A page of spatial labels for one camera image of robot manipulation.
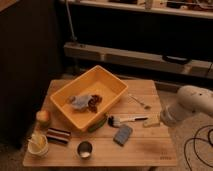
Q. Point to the blue sponge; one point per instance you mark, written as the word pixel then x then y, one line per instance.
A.
pixel 123 134

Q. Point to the lower wooden shelf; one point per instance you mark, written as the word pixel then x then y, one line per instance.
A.
pixel 137 59

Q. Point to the green cucumber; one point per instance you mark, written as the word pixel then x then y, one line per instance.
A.
pixel 97 125

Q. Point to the striped cloth block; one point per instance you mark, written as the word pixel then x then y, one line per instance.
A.
pixel 58 135

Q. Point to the wooden table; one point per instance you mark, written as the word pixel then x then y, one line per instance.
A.
pixel 146 146

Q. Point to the blue grey cloth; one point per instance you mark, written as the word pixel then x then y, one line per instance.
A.
pixel 80 102

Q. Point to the upper shelf with items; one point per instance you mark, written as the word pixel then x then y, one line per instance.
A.
pixel 148 6

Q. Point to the metal pole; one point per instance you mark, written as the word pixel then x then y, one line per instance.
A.
pixel 73 37

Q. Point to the yellow plastic tray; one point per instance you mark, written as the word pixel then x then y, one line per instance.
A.
pixel 96 81

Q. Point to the yellow cheese wedge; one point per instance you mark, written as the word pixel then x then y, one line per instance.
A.
pixel 152 121

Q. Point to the small metal cup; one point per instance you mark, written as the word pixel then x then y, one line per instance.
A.
pixel 84 149

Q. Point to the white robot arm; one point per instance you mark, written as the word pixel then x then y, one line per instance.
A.
pixel 190 100

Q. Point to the apple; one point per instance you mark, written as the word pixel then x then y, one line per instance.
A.
pixel 43 117

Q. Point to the brown toy item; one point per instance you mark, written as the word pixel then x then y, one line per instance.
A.
pixel 93 102

